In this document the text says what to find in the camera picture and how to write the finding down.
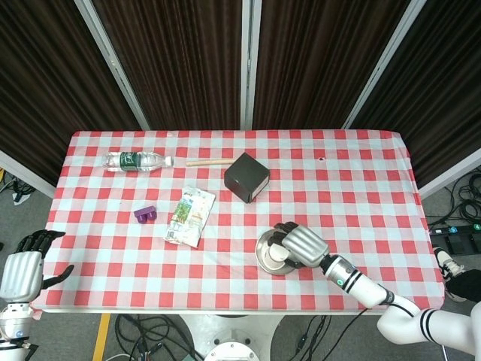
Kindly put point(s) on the black cardboard box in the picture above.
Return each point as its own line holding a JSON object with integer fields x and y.
{"x": 242, "y": 173}

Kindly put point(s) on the white sneaker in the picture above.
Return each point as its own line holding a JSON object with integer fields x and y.
{"x": 447, "y": 263}

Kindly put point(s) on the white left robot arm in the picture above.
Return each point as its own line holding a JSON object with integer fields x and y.
{"x": 15, "y": 327}

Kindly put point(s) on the black foot pedal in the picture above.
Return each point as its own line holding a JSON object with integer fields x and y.
{"x": 460, "y": 244}

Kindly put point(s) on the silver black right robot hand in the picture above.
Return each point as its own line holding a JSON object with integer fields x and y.
{"x": 306, "y": 244}

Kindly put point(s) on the clear plastic water bottle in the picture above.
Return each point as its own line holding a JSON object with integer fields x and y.
{"x": 131, "y": 161}

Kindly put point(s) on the light wooden stick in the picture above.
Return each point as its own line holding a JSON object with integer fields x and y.
{"x": 206, "y": 162}

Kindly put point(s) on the white partition post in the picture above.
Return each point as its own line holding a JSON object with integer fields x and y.
{"x": 250, "y": 64}
{"x": 379, "y": 64}
{"x": 112, "y": 64}
{"x": 26, "y": 175}
{"x": 451, "y": 175}

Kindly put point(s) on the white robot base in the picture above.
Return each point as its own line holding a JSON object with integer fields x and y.
{"x": 233, "y": 338}

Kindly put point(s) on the purple plastic building block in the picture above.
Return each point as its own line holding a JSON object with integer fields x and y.
{"x": 143, "y": 213}

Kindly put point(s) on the round stainless steel plate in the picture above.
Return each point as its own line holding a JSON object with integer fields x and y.
{"x": 263, "y": 257}

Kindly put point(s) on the white green snack bag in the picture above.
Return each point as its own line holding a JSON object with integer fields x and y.
{"x": 188, "y": 218}

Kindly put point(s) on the red white checked tablecloth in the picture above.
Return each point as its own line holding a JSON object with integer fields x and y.
{"x": 240, "y": 286}

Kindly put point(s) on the dark brown partition panel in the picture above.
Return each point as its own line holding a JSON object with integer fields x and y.
{"x": 45, "y": 75}
{"x": 451, "y": 75}
{"x": 180, "y": 64}
{"x": 319, "y": 64}

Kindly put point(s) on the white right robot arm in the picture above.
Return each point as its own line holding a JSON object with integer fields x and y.
{"x": 364, "y": 287}

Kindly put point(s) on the white paper cup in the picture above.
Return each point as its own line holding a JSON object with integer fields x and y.
{"x": 278, "y": 252}

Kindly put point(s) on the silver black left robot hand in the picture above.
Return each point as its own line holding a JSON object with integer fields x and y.
{"x": 20, "y": 274}

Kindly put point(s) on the black trouser leg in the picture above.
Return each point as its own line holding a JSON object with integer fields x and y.
{"x": 467, "y": 284}

